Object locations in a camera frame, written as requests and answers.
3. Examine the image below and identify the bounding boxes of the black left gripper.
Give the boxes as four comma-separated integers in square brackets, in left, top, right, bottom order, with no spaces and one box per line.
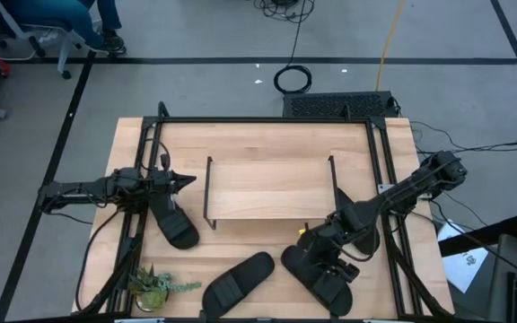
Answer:
[148,168,198,197]

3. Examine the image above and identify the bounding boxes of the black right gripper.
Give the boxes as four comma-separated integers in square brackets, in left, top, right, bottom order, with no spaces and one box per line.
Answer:
[297,222,362,292]

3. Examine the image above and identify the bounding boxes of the black rubber slide sandal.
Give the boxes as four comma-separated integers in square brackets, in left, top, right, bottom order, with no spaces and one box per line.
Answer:
[201,251,276,320]
[148,192,200,250]
[280,245,355,318]
[333,187,381,256]

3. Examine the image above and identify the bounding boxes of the small potted succulent plant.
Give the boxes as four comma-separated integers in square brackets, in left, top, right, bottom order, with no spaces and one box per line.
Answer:
[127,263,203,314]

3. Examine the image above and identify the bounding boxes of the white paper sheet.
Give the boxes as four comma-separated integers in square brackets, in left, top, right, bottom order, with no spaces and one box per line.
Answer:
[436,218,489,293]

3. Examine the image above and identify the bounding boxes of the black mesh computer tower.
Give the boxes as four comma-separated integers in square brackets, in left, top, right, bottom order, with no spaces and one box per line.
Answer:
[282,91,399,119]

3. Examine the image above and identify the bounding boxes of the white office chair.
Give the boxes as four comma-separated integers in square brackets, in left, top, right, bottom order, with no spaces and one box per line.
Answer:
[0,0,102,81]

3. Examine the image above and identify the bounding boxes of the grey laptop with black keyboard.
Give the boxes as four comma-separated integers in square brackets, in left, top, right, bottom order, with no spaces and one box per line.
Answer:
[486,232,517,323]

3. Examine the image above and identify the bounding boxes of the person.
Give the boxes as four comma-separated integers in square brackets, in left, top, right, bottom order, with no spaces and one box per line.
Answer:
[0,0,127,56]

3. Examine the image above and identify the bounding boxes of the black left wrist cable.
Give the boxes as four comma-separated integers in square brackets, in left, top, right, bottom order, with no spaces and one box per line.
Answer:
[144,137,173,170]

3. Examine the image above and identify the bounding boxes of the wooden shelf with black frame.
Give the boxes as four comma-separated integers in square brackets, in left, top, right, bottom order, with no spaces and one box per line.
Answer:
[203,155,338,231]

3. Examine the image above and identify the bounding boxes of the black metal rig frame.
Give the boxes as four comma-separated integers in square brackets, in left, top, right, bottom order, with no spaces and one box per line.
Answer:
[72,100,455,320]

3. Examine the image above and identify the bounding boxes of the black coiled cable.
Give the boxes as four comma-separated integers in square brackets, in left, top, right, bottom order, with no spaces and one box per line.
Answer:
[272,20,314,95]

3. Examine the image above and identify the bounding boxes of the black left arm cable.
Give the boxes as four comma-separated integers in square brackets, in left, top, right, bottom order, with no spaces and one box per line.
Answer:
[74,209,123,313]

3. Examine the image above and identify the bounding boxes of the black tangled cable pile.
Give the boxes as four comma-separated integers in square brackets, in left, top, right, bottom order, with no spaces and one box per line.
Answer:
[252,0,317,24]

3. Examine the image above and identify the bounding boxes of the black floor cable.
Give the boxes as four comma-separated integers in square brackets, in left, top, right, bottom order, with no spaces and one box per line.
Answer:
[409,119,517,156]

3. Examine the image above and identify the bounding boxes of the yellow cable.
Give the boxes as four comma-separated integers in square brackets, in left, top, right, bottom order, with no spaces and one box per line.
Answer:
[374,0,407,92]

